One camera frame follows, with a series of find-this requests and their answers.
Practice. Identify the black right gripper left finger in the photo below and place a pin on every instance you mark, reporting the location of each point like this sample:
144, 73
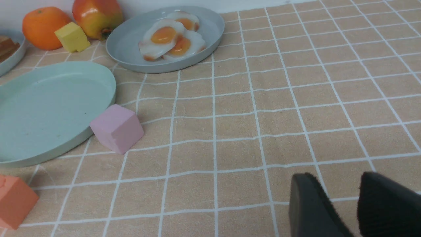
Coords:
311, 213

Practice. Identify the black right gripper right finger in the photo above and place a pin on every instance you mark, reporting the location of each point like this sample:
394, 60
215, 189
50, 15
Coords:
387, 209

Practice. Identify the fried egg toy front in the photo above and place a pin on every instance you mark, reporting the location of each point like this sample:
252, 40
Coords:
160, 38

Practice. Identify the fried egg toy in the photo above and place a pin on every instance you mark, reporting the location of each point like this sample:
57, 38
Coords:
189, 21
191, 44
160, 38

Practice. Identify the toast slice toy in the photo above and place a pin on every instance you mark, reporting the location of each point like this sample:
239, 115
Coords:
7, 47

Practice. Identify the checkered beige tablecloth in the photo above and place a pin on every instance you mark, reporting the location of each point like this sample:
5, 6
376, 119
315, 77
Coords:
330, 87

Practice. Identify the fried egg toy right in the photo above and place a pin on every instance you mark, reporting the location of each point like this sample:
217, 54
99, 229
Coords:
191, 44

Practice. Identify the pink foam cube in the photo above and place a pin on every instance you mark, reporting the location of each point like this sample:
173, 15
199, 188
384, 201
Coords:
117, 128

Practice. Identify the fried egg toy back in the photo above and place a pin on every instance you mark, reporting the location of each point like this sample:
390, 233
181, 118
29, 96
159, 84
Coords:
189, 21

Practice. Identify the grey-blue egg plate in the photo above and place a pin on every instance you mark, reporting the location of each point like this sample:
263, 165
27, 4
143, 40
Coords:
122, 44

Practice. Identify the light green centre plate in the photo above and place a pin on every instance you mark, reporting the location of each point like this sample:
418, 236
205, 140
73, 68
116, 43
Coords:
47, 112

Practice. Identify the red yellow apple toy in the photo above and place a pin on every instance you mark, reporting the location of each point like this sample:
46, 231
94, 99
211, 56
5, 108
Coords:
97, 18

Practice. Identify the orange foam cube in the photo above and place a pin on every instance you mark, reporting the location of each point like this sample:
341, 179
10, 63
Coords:
17, 199

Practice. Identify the yellow foam cube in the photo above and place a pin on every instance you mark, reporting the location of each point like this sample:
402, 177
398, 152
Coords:
72, 38

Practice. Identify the orange fruit toy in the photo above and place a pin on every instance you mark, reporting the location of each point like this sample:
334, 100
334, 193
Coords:
39, 26

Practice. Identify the blue bread plate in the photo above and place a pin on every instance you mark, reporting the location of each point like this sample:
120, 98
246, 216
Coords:
13, 60

